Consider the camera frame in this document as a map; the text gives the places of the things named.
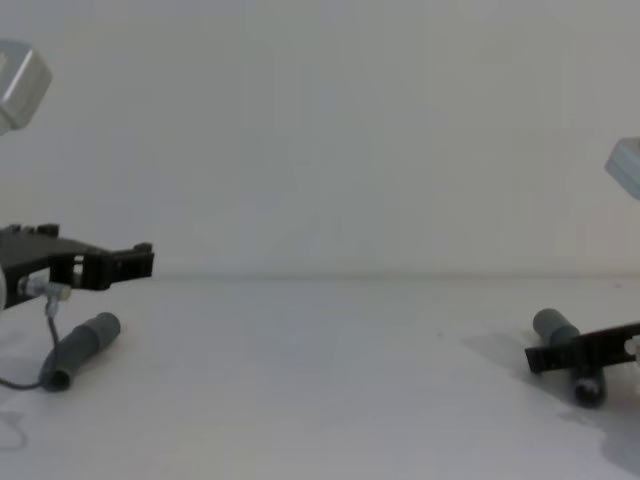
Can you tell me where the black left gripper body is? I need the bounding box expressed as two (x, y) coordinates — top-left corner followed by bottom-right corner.
(0, 222), (97, 310)

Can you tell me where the dark grey cylindrical tube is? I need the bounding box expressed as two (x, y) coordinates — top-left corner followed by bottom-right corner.
(531, 308), (607, 407)
(41, 311), (122, 394)

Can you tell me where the white table cloth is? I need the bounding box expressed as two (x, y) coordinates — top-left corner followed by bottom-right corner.
(0, 276), (640, 480)

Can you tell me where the thin dark cable silver plug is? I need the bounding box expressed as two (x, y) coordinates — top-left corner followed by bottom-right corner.
(0, 277), (72, 392)

